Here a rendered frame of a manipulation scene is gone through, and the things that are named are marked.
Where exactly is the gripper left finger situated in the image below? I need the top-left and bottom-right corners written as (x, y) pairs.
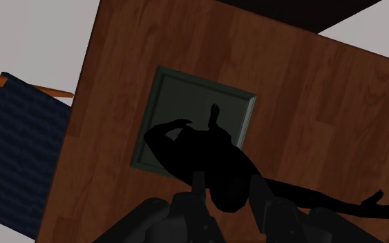
top-left (93, 171), bottom-right (213, 243)

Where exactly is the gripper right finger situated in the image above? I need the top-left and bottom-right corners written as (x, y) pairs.
top-left (247, 174), bottom-right (383, 243)

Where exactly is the brown wooden table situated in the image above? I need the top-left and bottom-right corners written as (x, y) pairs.
top-left (35, 0), bottom-right (389, 243)

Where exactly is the dark green square tray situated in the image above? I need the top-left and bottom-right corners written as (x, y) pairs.
top-left (129, 64), bottom-right (258, 179)

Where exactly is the blue wooden-framed chair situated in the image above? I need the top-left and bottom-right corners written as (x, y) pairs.
top-left (0, 71), bottom-right (75, 240)

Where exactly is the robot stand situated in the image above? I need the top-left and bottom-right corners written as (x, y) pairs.
top-left (214, 0), bottom-right (383, 35)

